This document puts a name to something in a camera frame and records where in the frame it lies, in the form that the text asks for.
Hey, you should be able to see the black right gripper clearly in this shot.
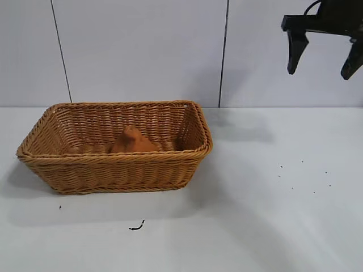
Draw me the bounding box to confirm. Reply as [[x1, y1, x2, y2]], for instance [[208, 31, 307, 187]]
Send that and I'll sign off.
[[281, 0, 363, 81]]

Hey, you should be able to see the tan woven wicker basket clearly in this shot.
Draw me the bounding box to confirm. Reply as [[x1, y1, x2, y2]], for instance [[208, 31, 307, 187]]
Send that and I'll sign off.
[[15, 99, 213, 195]]

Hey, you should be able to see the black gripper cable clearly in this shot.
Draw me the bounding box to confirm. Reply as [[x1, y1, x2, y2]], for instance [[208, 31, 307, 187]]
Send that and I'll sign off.
[[303, 0, 320, 16]]

